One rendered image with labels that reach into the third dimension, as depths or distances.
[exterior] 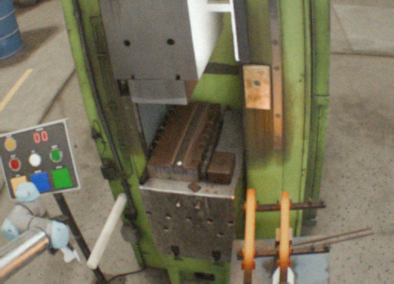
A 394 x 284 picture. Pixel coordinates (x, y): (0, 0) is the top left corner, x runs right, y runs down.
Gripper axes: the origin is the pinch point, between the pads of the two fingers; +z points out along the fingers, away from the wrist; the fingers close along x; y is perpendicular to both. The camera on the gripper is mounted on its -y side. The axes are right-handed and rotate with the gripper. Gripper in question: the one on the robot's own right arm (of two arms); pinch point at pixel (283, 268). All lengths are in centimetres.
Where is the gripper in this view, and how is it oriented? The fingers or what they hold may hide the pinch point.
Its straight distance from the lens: 136.0
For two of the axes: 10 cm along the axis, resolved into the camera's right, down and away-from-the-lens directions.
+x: 9.9, -0.1, -1.7
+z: 1.3, -6.2, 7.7
